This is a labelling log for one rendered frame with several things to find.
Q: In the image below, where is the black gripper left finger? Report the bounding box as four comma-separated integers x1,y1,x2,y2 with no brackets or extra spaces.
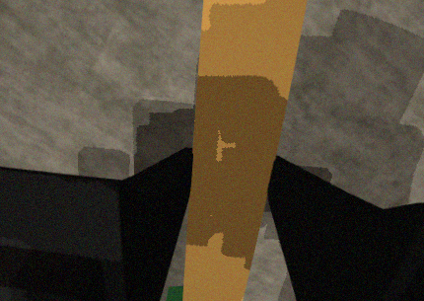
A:
0,147,193,301

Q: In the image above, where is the green cube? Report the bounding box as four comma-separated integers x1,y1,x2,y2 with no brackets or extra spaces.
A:
166,286,183,301

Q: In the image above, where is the tan wooden bar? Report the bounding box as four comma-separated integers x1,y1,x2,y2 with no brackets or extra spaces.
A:
182,0,307,301

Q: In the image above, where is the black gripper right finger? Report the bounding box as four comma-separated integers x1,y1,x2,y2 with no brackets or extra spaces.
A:
267,156,424,301

